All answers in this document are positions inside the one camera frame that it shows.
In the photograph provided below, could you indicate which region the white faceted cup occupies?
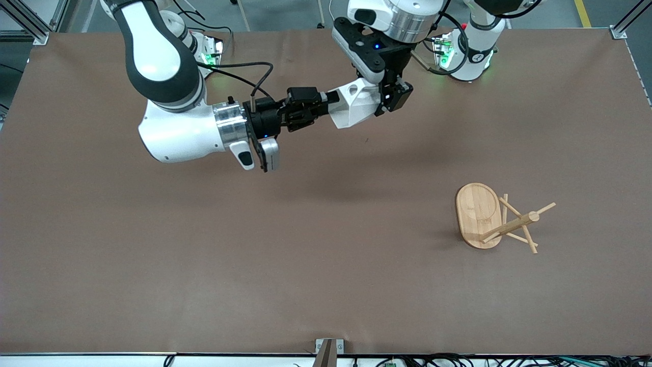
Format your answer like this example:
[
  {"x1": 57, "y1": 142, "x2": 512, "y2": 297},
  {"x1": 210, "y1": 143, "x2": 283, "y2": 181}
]
[{"x1": 328, "y1": 78, "x2": 384, "y2": 129}]

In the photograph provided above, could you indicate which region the wooden cup rack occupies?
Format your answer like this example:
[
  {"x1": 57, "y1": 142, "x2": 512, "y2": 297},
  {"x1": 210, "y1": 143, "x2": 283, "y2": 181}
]
[{"x1": 455, "y1": 182, "x2": 557, "y2": 254}]

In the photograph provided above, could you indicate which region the brown table cover sheet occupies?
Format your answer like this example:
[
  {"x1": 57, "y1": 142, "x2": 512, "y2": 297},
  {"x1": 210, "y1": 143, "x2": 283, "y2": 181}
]
[{"x1": 0, "y1": 28, "x2": 652, "y2": 355}]

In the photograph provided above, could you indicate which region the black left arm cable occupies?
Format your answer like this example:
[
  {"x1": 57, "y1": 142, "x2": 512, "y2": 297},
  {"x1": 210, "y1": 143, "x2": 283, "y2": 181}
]
[{"x1": 412, "y1": 0, "x2": 470, "y2": 76}]

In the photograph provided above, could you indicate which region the black right arm base cable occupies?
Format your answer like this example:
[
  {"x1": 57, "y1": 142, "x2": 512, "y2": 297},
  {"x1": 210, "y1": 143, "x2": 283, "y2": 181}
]
[{"x1": 191, "y1": 15, "x2": 232, "y2": 49}]

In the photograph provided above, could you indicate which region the aluminium frame post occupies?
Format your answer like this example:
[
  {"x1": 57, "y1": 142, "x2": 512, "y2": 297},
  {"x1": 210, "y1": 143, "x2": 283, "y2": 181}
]
[
  {"x1": 0, "y1": 0, "x2": 51, "y2": 45},
  {"x1": 610, "y1": 0, "x2": 652, "y2": 40}
]

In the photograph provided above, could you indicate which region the metal bracket with dark post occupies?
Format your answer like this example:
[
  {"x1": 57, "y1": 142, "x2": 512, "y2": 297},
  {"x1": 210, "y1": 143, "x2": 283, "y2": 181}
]
[{"x1": 312, "y1": 338, "x2": 345, "y2": 367}]

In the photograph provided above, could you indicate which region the black cable bundle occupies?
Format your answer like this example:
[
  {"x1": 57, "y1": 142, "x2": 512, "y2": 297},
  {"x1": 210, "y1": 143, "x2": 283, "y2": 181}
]
[{"x1": 374, "y1": 353, "x2": 652, "y2": 367}]

